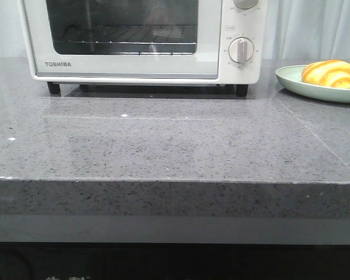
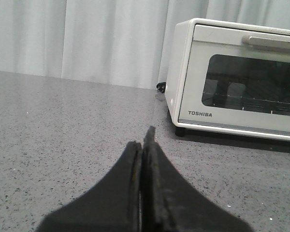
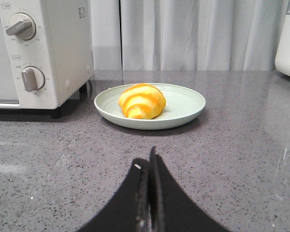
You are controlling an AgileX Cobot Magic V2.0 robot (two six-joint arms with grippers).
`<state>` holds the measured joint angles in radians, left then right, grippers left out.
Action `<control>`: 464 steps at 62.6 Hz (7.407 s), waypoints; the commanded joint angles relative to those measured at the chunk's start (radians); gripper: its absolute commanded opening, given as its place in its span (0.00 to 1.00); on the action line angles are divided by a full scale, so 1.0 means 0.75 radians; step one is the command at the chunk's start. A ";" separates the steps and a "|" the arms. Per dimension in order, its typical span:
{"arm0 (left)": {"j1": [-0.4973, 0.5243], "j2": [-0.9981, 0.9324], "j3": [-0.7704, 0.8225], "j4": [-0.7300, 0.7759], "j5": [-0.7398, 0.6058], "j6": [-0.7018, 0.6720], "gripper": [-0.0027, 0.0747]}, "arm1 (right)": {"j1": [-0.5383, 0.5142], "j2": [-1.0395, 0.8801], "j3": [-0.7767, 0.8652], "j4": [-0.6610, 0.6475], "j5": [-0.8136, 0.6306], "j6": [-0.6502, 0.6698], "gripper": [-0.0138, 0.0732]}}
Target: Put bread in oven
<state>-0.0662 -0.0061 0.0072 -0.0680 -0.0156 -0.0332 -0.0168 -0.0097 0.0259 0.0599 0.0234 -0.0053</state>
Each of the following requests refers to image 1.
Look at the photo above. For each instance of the light green plate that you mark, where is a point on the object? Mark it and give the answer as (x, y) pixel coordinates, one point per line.
(290, 78)

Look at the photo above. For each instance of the white Toshiba toaster oven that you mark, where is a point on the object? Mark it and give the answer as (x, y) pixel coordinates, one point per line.
(235, 23)

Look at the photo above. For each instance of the glass oven door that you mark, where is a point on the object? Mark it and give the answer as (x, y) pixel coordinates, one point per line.
(44, 21)

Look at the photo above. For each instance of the grey timer knob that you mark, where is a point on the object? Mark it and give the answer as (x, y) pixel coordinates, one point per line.
(241, 50)

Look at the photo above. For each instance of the grey temperature knob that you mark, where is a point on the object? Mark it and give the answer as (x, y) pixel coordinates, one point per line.
(245, 4)

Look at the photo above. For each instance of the yellow striped croissant bread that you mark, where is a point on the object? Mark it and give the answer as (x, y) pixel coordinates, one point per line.
(330, 73)

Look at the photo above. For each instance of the metal wire oven rack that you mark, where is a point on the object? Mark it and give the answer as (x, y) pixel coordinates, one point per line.
(177, 34)

